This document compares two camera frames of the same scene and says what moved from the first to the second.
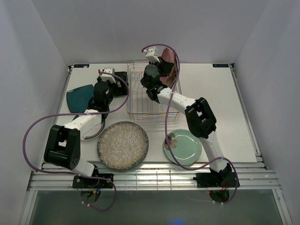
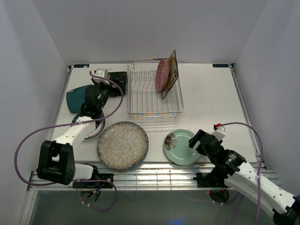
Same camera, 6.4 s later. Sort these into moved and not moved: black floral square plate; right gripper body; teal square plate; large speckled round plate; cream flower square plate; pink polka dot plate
Moved: pink polka dot plate; right gripper body
Not moved: large speckled round plate; cream flower square plate; black floral square plate; teal square plate
